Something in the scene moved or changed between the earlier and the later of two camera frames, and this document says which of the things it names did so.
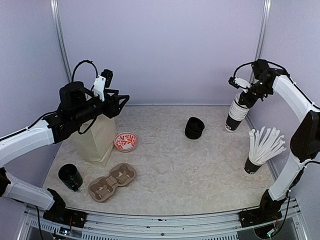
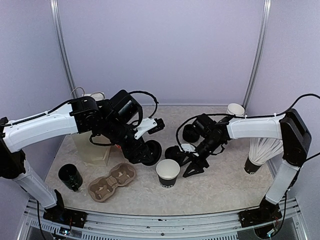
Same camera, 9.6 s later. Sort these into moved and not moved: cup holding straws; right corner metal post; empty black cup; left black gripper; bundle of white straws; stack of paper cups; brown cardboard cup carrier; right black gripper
Moved: right black gripper; stack of paper cups; left black gripper
Not moved: bundle of white straws; empty black cup; right corner metal post; brown cardboard cup carrier; cup holding straws
